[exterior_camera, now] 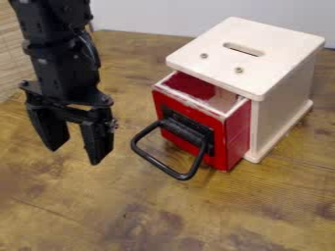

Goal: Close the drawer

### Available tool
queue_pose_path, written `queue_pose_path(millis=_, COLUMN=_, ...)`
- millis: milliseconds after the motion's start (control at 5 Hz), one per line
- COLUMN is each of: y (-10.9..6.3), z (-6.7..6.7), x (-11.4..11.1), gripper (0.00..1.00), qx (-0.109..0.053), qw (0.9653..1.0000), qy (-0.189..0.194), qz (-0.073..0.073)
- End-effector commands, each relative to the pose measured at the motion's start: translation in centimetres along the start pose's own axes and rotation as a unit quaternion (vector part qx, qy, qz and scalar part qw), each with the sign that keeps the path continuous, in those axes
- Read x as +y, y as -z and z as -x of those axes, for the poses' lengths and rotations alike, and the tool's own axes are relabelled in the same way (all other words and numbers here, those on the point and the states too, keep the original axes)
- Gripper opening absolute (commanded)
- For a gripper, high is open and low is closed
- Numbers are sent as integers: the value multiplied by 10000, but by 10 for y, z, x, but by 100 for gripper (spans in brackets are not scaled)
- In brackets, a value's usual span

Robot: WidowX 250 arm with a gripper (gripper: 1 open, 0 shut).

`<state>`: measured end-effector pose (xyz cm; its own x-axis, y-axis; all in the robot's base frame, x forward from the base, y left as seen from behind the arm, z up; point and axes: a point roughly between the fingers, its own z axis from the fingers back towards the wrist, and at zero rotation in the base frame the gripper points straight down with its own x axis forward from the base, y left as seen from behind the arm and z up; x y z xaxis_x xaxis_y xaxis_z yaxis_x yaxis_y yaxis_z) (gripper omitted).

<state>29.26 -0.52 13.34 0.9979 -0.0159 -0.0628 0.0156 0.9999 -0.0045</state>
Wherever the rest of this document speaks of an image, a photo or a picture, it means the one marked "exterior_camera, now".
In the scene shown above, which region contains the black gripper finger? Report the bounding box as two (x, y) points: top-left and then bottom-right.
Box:
(81, 122), (114, 165)

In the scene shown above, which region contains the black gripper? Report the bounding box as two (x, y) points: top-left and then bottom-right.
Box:
(22, 32), (114, 151)

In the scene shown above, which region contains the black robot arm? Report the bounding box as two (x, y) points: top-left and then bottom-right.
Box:
(10, 0), (115, 165)

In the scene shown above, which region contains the red drawer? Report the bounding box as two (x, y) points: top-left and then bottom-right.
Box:
(153, 72), (251, 172)

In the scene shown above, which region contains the white wooden cabinet box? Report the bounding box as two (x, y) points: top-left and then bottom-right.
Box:
(167, 17), (325, 163)

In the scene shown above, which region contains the black metal drawer handle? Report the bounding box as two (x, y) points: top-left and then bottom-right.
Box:
(130, 118), (214, 181)

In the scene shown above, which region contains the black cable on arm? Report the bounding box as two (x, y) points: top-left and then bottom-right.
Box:
(77, 30), (101, 67)

